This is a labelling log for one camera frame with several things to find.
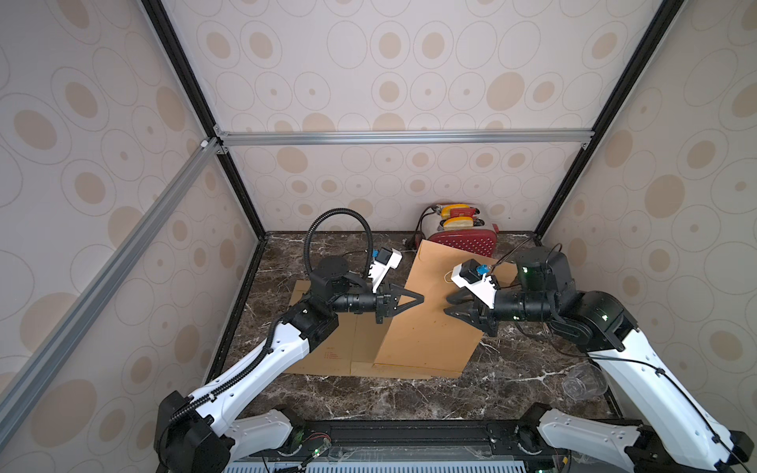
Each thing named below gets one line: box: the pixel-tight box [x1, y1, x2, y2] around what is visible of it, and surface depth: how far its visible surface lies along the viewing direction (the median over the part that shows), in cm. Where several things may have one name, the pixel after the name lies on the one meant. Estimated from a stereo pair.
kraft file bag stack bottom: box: [373, 240, 518, 379], surface depth 61 cm
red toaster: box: [423, 202, 499, 259], surface depth 99 cm
